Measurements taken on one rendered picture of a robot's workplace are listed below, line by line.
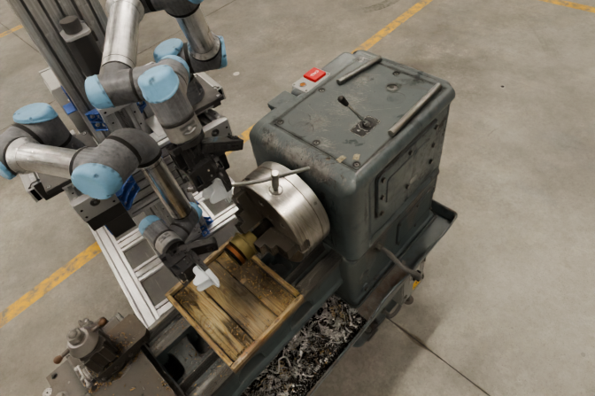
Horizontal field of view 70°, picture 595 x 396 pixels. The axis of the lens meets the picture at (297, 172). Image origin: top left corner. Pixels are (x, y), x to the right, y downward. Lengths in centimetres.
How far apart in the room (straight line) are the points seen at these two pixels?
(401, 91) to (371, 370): 136
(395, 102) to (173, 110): 79
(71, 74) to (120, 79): 76
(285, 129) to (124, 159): 49
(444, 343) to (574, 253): 90
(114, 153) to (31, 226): 227
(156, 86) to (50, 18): 87
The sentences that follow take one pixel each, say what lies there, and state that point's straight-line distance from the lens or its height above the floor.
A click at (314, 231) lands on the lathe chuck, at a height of 111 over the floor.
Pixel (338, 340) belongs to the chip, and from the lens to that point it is 169.
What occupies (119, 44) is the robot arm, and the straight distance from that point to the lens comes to 110.
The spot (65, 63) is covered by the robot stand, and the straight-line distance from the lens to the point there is 174.
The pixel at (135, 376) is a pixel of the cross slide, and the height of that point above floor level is 97.
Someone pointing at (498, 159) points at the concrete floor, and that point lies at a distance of 310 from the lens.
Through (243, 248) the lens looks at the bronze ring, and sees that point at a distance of 128.
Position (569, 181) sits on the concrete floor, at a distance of 310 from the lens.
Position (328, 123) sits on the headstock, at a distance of 136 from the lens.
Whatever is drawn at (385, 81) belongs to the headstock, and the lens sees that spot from 152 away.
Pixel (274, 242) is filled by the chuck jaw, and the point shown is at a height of 110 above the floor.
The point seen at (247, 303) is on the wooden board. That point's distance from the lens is 144.
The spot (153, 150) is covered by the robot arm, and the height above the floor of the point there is 134.
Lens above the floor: 215
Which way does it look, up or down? 47 degrees down
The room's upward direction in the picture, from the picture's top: 10 degrees counter-clockwise
